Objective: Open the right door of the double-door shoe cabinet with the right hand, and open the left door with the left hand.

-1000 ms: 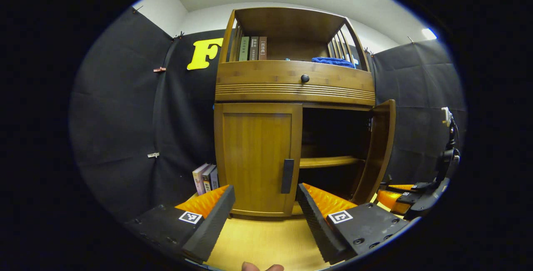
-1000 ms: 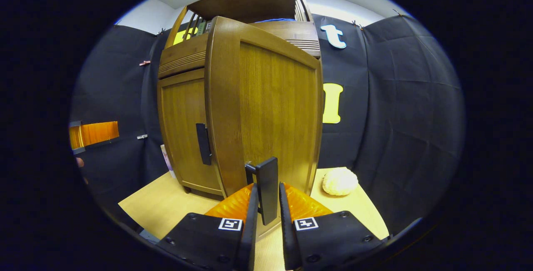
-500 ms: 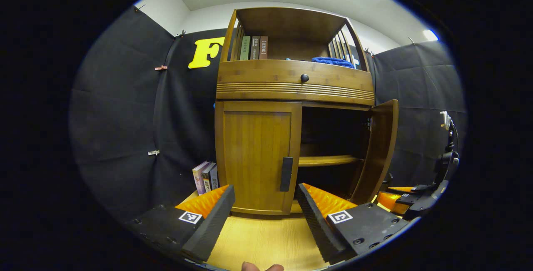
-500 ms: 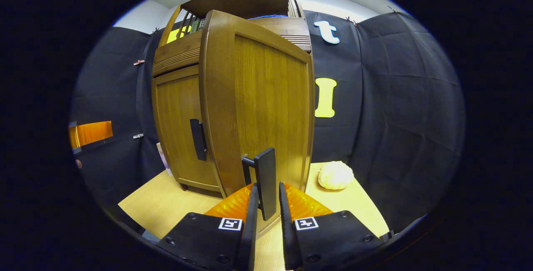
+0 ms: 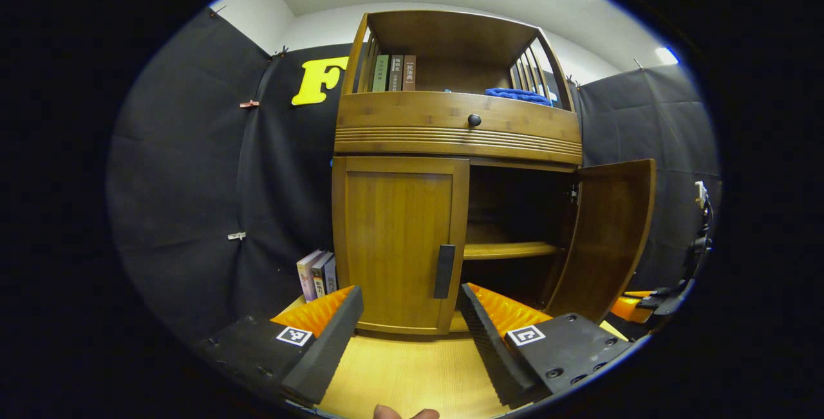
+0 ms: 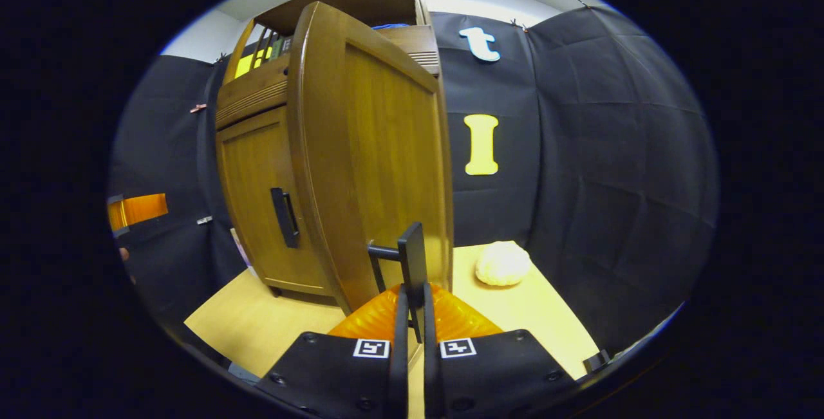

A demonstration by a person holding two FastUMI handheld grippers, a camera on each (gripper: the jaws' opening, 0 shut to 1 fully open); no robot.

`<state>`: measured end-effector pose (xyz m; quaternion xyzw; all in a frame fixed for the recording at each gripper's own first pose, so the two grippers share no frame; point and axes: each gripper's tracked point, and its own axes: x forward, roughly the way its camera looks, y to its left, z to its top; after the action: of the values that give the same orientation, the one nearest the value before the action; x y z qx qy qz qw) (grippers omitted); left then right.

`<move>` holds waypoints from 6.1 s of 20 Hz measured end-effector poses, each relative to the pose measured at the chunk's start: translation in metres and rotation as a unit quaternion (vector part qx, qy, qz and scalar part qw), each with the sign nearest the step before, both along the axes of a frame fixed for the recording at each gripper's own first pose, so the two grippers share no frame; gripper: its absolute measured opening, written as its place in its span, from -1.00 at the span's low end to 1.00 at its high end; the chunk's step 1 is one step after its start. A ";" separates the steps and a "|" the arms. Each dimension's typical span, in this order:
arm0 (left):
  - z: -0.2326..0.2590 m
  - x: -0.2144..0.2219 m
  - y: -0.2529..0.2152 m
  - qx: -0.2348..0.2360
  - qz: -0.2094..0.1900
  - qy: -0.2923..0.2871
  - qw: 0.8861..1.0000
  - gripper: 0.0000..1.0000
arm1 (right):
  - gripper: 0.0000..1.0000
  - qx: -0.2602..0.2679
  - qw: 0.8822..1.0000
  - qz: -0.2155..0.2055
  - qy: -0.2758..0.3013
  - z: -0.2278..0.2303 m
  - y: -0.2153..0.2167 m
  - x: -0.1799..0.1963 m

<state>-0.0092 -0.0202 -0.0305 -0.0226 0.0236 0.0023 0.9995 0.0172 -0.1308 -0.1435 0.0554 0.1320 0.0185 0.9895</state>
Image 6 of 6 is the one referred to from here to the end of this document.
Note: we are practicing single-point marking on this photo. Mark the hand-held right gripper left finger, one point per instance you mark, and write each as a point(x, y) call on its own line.
point(398, 367)

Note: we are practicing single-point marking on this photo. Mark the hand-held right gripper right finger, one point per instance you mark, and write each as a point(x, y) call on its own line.
point(432, 374)

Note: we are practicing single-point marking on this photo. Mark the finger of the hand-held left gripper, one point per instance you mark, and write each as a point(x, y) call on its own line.
point(145, 208)

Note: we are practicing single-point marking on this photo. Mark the wooden shoe cabinet door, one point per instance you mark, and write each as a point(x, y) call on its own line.
point(251, 174)
point(386, 148)

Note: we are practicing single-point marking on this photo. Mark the pale purple book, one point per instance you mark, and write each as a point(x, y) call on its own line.
point(239, 248)

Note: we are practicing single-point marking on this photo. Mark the white round bumpy object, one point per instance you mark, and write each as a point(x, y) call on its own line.
point(502, 264)

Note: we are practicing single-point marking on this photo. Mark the green book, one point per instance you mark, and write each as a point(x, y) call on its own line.
point(276, 50)

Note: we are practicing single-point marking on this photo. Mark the dark grey book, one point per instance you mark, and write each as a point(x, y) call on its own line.
point(287, 46)

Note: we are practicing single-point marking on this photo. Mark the black backdrop cloth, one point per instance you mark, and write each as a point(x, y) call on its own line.
point(611, 181)

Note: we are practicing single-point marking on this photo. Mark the blue towel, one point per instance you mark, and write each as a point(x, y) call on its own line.
point(389, 26)

